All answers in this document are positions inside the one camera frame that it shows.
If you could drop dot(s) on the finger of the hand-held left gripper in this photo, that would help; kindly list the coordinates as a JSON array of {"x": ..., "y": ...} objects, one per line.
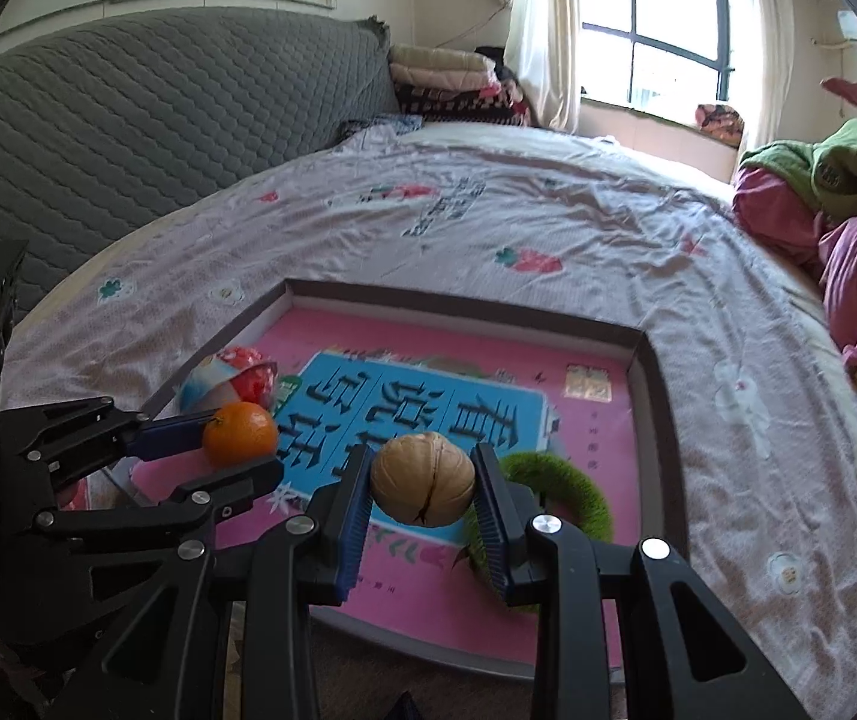
[
  {"x": 241, "y": 484},
  {"x": 173, "y": 431}
]

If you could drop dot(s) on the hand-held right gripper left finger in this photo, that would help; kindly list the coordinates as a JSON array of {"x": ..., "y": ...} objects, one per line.
[{"x": 353, "y": 532}]

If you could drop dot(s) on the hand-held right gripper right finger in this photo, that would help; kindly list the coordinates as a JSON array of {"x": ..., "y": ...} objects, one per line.
[{"x": 492, "y": 532}]

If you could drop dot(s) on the stack of folded blankets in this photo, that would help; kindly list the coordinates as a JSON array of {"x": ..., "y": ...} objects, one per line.
[{"x": 443, "y": 82}]

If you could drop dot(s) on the blue patterned cloth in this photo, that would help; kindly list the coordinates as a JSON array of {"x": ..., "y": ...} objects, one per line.
[{"x": 379, "y": 127}]

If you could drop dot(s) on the shallow grey cardboard box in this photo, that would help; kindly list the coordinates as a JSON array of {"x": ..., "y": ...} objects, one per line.
[{"x": 653, "y": 405}]

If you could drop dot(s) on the red snack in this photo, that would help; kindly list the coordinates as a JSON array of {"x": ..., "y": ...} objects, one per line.
[{"x": 237, "y": 379}]

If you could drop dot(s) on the orange tangerine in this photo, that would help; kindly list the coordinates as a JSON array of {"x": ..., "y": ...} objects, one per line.
[{"x": 241, "y": 433}]

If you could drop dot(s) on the cream curtain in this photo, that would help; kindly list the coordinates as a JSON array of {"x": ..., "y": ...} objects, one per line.
[
  {"x": 544, "y": 30},
  {"x": 762, "y": 52}
]

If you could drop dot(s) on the black framed window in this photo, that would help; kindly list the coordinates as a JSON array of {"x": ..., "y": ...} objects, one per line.
[{"x": 660, "y": 37}]

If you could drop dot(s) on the green jacket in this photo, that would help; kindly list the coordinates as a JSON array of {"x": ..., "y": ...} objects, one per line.
[{"x": 825, "y": 165}]

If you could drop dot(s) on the grey quilted headboard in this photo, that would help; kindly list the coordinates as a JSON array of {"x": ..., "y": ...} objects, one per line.
[{"x": 136, "y": 127}]

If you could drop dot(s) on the beige walnut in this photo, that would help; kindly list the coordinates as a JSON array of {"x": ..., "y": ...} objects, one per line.
[{"x": 422, "y": 478}]

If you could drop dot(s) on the floral cushion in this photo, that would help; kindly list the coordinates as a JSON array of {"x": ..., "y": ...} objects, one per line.
[{"x": 719, "y": 124}]

